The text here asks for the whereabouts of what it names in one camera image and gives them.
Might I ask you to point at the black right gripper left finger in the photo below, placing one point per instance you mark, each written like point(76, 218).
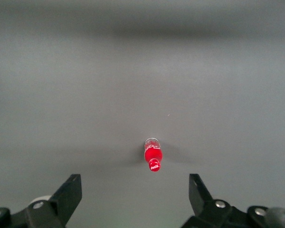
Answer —
point(66, 199)

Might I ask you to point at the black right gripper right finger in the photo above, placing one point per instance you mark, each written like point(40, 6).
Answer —
point(202, 202)

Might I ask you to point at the red cola bottle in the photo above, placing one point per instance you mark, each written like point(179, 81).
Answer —
point(153, 153)

